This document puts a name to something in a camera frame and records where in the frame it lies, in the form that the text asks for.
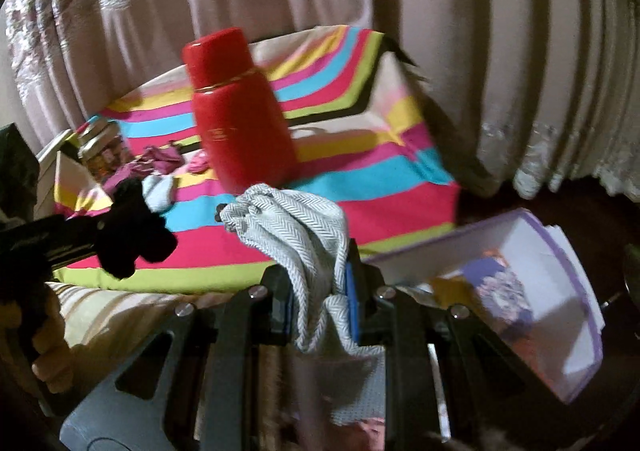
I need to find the pale toe sock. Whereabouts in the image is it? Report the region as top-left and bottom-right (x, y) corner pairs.
(141, 175), (175, 213)

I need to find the grey herringbone cloth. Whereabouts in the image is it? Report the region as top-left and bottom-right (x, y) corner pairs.
(219, 184), (388, 359)

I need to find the magenta knit glove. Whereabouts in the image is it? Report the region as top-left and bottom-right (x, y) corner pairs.
(102, 166), (138, 194)

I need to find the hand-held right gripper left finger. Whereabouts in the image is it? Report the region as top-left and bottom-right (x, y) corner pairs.
(60, 266), (296, 451)

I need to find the magenta knit cloth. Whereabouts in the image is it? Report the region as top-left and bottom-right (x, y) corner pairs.
(135, 144), (183, 174)

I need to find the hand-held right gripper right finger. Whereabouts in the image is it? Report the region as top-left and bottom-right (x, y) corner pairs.
(347, 241), (591, 451)

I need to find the black cloth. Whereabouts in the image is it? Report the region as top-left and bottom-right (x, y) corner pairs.
(97, 178), (178, 279)

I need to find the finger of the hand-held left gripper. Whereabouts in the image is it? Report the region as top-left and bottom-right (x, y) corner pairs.
(60, 214), (108, 264)

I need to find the purple-rimmed white box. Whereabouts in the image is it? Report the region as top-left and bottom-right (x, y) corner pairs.
(362, 208), (606, 404)

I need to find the person's left hand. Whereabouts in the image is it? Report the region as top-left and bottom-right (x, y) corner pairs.
(30, 281), (76, 397)

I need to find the beige quilted mattress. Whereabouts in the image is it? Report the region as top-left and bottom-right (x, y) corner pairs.
(45, 276), (271, 367)

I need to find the beige curtain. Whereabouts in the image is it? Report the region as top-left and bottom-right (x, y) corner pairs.
(5, 0), (640, 197)

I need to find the striped multicolour tablecloth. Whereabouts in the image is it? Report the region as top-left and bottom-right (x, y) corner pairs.
(52, 26), (463, 289)

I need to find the red thermos flask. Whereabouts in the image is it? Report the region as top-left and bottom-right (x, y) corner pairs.
(181, 28), (299, 197)

